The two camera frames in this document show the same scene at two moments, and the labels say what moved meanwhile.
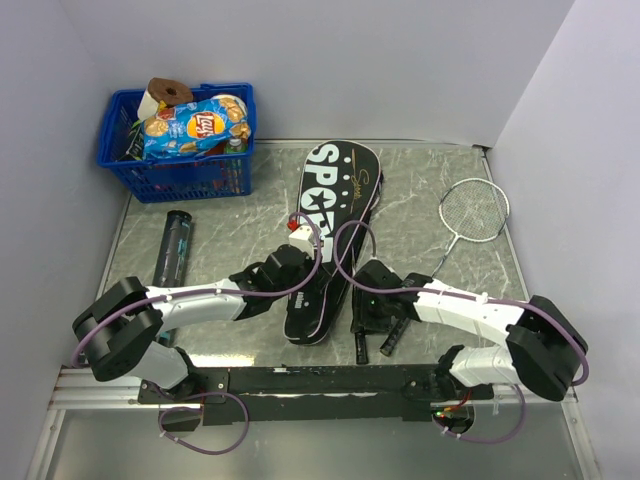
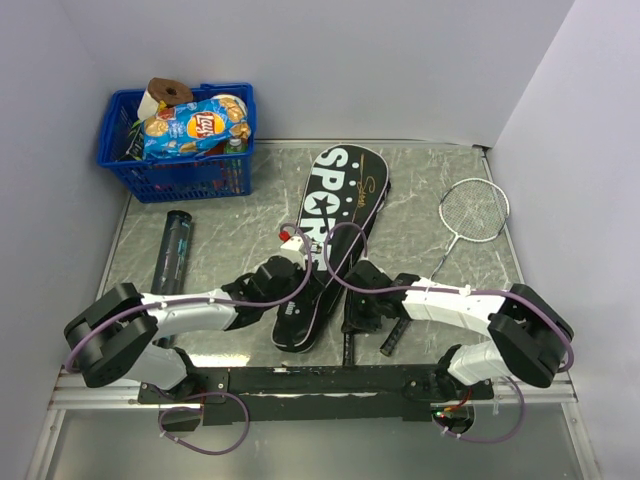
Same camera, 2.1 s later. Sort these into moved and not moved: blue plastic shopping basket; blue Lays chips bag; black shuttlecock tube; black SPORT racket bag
Moved: black SPORT racket bag
Not moved: blue plastic shopping basket; black shuttlecock tube; blue Lays chips bag
